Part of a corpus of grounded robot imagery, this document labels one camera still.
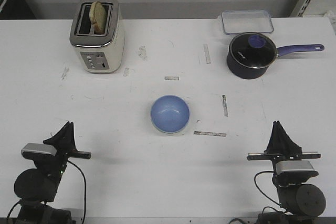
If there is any cream toaster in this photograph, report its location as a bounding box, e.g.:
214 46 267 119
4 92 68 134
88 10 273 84
69 0 125 74

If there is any glass pot lid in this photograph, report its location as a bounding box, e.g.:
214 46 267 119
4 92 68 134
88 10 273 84
229 32 278 69

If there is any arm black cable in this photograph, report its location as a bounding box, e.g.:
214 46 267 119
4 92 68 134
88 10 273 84
254 170 283 209
67 159 87 221

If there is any blue bowl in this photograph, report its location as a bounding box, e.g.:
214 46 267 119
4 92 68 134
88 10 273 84
150 95 190 125

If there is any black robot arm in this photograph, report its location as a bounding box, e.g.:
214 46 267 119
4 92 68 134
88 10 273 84
82 121 326 218
13 122 91 223

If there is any clear plastic container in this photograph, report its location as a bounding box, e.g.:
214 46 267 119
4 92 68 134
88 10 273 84
218 10 274 35

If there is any bread slice in toaster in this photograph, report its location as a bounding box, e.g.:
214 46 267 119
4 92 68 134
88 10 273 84
89 1 107 35

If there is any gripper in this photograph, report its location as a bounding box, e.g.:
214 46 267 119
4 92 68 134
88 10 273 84
246 121 321 163
43 121 91 177

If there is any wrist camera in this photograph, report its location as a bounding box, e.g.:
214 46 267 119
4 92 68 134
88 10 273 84
275 160 315 175
21 143 57 159

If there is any green bowl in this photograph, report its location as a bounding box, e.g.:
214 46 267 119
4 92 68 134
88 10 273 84
154 124 187 134

